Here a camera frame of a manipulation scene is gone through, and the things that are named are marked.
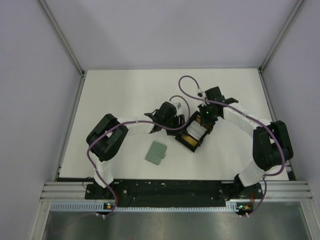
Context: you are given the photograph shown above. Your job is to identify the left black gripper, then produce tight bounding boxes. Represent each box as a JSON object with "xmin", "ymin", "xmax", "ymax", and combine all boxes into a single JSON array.
[{"xmin": 162, "ymin": 113, "xmax": 188, "ymax": 136}]

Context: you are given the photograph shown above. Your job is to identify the black card box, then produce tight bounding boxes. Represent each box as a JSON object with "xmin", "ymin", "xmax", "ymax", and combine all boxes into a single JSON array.
[{"xmin": 175, "ymin": 111, "xmax": 214, "ymax": 153}]

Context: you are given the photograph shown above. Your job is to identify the green card holder wallet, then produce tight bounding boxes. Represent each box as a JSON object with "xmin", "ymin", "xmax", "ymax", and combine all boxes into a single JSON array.
[{"xmin": 144, "ymin": 141, "xmax": 167, "ymax": 166}]

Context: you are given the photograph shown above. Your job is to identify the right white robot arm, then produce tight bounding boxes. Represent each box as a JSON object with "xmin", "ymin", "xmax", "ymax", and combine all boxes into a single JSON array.
[{"xmin": 197, "ymin": 87, "xmax": 294, "ymax": 198}]

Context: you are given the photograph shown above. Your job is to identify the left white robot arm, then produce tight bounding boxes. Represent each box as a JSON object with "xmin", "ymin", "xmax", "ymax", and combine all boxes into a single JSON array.
[{"xmin": 86, "ymin": 101, "xmax": 187, "ymax": 199}]

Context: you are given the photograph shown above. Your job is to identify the stack of white cards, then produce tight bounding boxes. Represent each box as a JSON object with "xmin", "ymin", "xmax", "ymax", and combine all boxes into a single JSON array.
[{"xmin": 186, "ymin": 121, "xmax": 207, "ymax": 140}]

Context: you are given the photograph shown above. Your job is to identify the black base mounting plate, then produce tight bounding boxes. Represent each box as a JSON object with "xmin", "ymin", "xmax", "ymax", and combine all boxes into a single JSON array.
[{"xmin": 85, "ymin": 179, "xmax": 263, "ymax": 208}]

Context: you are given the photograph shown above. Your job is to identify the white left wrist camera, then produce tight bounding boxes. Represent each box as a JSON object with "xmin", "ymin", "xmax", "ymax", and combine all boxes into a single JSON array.
[{"xmin": 170, "ymin": 100, "xmax": 184, "ymax": 116}]

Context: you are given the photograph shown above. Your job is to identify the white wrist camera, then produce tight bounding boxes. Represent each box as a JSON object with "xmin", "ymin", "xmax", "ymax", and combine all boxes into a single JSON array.
[
  {"xmin": 197, "ymin": 88, "xmax": 206, "ymax": 99},
  {"xmin": 170, "ymin": 100, "xmax": 184, "ymax": 116}
]

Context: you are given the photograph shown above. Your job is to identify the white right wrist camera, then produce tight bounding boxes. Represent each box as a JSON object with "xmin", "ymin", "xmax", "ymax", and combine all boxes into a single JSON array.
[{"xmin": 197, "ymin": 88, "xmax": 206, "ymax": 99}]

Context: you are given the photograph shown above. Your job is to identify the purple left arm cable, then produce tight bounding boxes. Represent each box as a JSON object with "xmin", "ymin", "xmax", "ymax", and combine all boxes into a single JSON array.
[{"xmin": 86, "ymin": 95, "xmax": 192, "ymax": 216}]

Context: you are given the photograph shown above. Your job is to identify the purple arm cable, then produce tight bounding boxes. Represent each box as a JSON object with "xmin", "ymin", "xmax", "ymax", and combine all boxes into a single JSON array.
[
  {"xmin": 178, "ymin": 75, "xmax": 288, "ymax": 213},
  {"xmin": 86, "ymin": 95, "xmax": 192, "ymax": 216}
]

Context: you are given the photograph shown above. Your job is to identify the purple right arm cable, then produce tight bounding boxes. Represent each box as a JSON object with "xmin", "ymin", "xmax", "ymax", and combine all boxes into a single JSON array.
[{"xmin": 178, "ymin": 75, "xmax": 288, "ymax": 213}]

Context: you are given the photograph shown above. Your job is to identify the right aluminium corner post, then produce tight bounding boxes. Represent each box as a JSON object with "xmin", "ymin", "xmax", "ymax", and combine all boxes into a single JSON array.
[{"xmin": 258, "ymin": 0, "xmax": 310, "ymax": 72}]

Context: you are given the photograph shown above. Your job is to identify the aluminium corner post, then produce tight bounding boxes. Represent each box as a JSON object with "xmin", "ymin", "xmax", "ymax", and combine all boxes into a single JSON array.
[
  {"xmin": 258, "ymin": 0, "xmax": 310, "ymax": 72},
  {"xmin": 37, "ymin": 0, "xmax": 85, "ymax": 76}
]

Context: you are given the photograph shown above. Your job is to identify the aluminium front frame rail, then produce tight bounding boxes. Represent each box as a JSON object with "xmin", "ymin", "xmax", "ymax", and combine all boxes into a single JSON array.
[{"xmin": 40, "ymin": 180, "xmax": 313, "ymax": 202}]

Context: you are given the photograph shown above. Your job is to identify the grey slotted cable duct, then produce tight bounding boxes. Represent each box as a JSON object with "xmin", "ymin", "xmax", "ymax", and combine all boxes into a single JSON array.
[{"xmin": 50, "ymin": 201, "xmax": 239, "ymax": 213}]

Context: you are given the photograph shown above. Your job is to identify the left aluminium corner post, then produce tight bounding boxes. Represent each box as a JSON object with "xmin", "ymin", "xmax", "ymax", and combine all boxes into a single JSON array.
[{"xmin": 37, "ymin": 0, "xmax": 85, "ymax": 76}]

